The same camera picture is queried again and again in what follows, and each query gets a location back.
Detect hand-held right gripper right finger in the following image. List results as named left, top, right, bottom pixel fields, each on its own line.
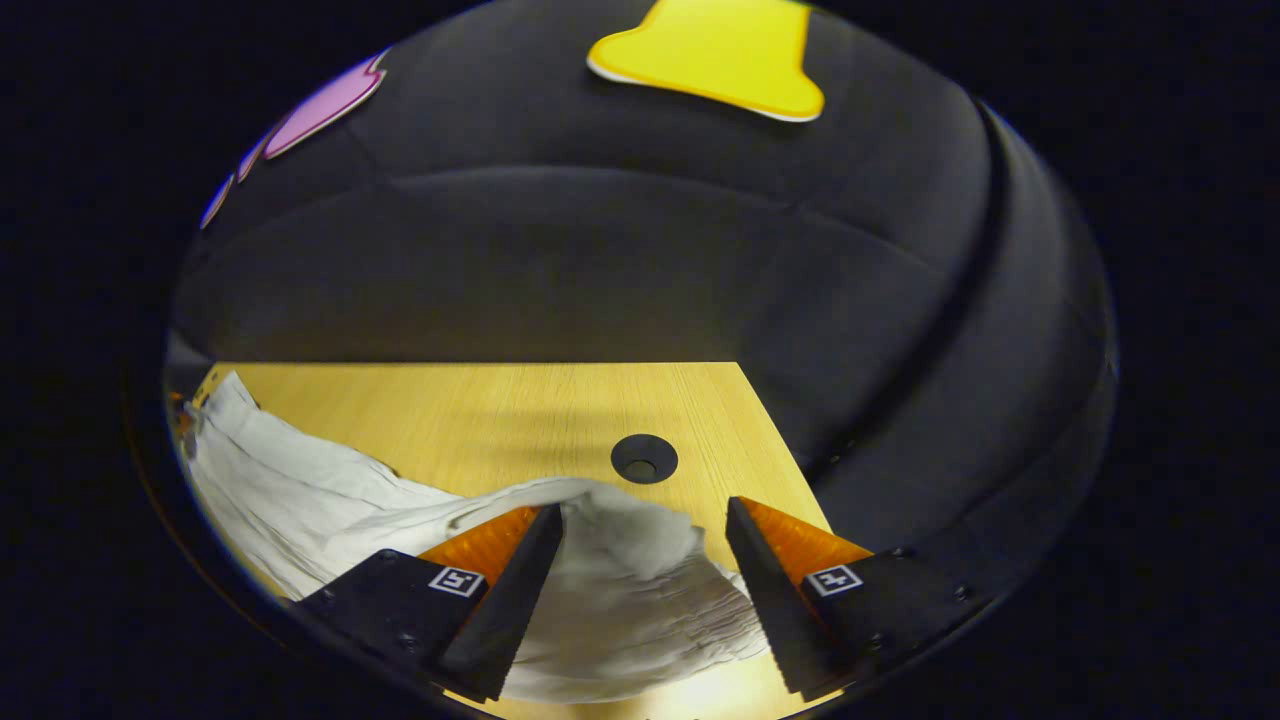
left=725, top=496, right=986, bottom=701

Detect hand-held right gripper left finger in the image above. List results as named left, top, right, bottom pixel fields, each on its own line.
left=295, top=503, right=565, bottom=704

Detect white jeans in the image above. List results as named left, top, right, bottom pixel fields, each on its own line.
left=185, top=372, right=771, bottom=704

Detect black round table grommet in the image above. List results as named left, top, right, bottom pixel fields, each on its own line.
left=611, top=434, right=679, bottom=485

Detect black backdrop cloth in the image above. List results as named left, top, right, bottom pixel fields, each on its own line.
left=165, top=0, right=1119, bottom=601

